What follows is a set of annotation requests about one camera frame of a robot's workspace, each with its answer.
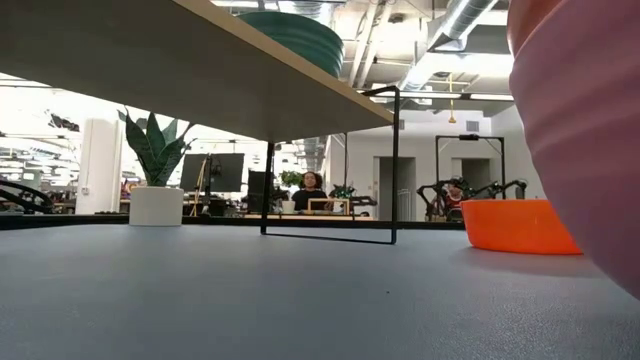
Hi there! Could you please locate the large blue-green bowl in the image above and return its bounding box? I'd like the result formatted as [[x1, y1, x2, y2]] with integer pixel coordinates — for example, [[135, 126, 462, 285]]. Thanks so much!
[[236, 10, 346, 79]]

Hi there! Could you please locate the person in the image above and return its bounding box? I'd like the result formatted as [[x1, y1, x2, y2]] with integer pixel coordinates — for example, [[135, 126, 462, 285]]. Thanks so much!
[[446, 175, 466, 222], [291, 171, 331, 212]]

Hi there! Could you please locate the silver ventilation duct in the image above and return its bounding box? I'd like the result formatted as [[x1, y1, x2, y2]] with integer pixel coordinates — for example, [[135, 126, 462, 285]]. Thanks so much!
[[399, 0, 501, 91]]

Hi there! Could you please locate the small wooden box frame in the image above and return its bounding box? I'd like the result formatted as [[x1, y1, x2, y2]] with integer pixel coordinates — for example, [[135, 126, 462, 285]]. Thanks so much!
[[306, 197, 351, 216]]

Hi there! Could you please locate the snake plant in white pot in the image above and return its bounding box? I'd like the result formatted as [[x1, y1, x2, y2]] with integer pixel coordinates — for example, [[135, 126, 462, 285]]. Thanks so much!
[[117, 108, 197, 228]]

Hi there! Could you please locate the large pink bowl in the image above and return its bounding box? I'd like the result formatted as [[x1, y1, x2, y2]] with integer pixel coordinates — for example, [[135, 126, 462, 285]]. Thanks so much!
[[506, 0, 640, 301]]

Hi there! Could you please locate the wooden shelf with black frame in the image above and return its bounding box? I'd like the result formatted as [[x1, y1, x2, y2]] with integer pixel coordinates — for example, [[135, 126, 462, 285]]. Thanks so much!
[[0, 0, 401, 246]]

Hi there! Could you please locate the black table edge frame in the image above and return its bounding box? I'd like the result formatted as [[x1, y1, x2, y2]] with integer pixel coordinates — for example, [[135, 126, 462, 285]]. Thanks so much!
[[0, 214, 466, 231]]

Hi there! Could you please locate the yellow hanging pendant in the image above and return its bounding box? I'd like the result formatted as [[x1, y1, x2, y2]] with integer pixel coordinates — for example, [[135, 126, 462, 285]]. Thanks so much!
[[447, 74, 457, 125]]

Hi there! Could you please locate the orange bowl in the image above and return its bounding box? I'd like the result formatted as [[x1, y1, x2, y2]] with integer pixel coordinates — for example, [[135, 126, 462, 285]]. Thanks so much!
[[460, 198, 584, 256]]

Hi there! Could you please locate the black computer monitor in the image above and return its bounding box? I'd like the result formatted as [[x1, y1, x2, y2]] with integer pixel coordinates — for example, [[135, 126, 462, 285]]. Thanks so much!
[[179, 152, 246, 194]]

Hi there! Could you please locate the small potted bushy plant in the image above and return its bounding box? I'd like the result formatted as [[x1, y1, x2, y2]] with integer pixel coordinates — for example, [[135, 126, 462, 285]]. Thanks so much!
[[277, 169, 304, 216]]

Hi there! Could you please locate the black curved frame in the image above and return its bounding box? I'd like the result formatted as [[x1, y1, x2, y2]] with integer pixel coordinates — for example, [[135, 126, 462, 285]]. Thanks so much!
[[0, 178, 55, 215]]

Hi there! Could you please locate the black metal stand frame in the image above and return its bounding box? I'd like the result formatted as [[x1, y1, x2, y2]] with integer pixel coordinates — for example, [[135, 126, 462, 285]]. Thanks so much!
[[434, 133, 505, 201]]

